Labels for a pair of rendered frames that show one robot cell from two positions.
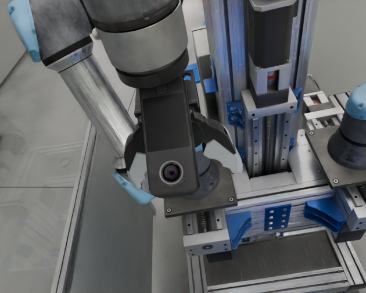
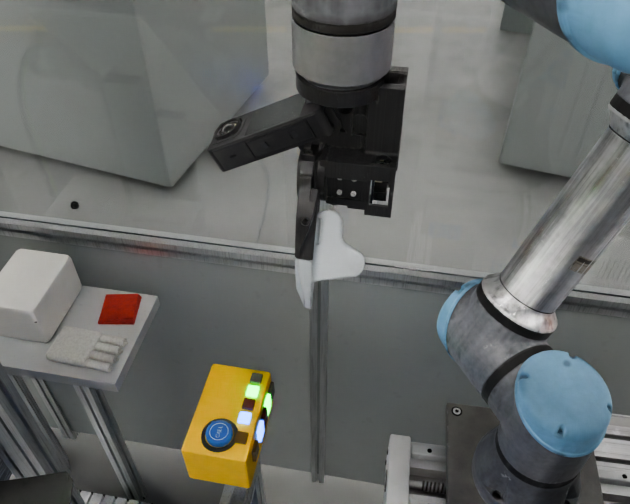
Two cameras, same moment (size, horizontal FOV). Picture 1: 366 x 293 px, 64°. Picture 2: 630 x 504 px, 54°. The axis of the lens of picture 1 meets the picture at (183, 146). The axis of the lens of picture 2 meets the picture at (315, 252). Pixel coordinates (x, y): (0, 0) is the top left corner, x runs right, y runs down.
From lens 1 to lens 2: 0.50 m
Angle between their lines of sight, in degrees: 59
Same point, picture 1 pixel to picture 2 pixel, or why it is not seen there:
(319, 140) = not seen: outside the picture
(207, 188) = (485, 481)
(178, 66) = (304, 87)
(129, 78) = not seen: hidden behind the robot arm
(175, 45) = (301, 61)
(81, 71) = (608, 149)
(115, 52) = not seen: hidden behind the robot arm
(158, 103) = (297, 102)
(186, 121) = (268, 127)
